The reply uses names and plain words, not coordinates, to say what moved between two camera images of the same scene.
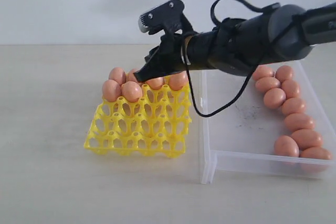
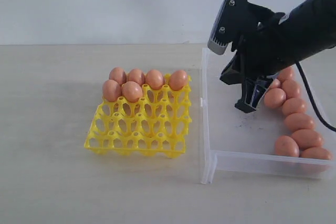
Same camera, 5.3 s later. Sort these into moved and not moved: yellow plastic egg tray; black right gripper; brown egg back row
Moved: black right gripper
Not moved: brown egg back row; yellow plastic egg tray
